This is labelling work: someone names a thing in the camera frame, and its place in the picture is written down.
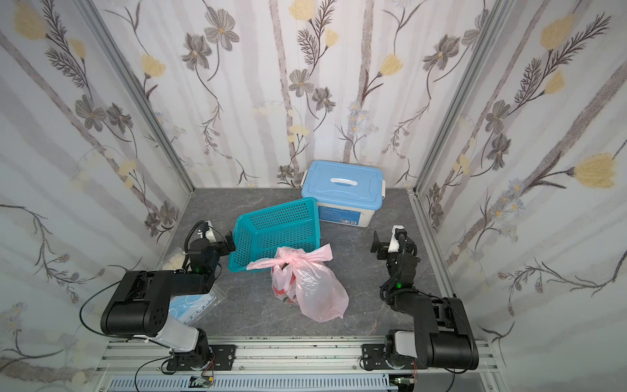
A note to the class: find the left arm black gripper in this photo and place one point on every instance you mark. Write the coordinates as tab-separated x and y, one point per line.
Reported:
224	244

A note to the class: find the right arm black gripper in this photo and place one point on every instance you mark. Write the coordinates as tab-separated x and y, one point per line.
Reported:
383	247

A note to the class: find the pink plastic bag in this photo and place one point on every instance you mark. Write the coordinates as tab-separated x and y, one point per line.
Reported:
303	279

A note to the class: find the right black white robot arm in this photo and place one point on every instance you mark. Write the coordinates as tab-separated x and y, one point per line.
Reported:
441	336

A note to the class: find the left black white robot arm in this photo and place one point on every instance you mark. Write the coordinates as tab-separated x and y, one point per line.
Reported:
139	307

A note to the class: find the teal plastic basket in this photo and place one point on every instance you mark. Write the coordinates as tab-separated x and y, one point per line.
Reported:
258	235

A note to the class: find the white cotton packet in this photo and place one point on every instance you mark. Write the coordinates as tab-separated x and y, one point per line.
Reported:
173	261

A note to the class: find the white storage box blue lid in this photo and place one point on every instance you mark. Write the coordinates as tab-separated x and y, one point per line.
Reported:
346	194

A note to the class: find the blue face masks packet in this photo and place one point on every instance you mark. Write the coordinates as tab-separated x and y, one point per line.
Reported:
188	309

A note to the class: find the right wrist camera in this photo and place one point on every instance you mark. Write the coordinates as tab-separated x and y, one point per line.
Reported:
394	242

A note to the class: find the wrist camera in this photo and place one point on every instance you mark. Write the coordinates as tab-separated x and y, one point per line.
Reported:
394	242
209	233

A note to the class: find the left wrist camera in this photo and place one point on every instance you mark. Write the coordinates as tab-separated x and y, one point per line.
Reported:
209	233

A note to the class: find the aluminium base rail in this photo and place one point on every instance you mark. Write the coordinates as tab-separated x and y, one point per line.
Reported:
287	363

